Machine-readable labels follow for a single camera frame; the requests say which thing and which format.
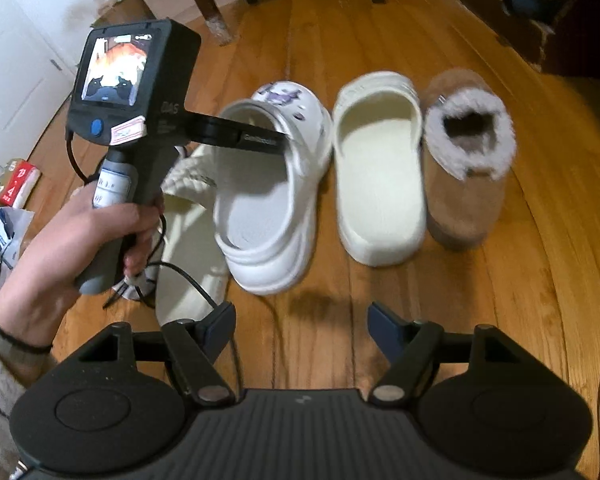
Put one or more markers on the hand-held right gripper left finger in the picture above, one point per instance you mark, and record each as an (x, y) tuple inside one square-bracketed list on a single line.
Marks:
[(220, 327)]

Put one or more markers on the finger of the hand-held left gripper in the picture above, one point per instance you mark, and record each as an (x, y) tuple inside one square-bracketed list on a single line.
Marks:
[(250, 140)]

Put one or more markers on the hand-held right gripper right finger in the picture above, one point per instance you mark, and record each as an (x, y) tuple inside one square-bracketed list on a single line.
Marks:
[(385, 330)]

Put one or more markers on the white clog with purple charms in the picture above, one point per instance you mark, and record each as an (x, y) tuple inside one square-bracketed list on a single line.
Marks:
[(265, 220)]

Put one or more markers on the cream ribbed slide sandal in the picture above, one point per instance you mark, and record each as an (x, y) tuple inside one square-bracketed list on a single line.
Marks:
[(380, 185), (185, 250)]

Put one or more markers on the brown fur-lined slipper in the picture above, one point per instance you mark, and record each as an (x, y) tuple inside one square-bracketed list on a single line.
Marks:
[(465, 210)]

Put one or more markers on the person's left forearm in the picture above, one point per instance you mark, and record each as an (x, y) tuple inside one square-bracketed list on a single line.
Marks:
[(0, 390)]

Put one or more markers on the person's left hand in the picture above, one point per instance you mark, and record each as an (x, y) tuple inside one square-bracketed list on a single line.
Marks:
[(55, 260)]

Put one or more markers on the white door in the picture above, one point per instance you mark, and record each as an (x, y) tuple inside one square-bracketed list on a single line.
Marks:
[(20, 60)]

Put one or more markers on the red and white packet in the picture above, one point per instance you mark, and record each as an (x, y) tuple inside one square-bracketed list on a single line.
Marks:
[(20, 182)]

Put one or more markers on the black wristband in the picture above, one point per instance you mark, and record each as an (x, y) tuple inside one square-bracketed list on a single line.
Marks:
[(20, 342)]

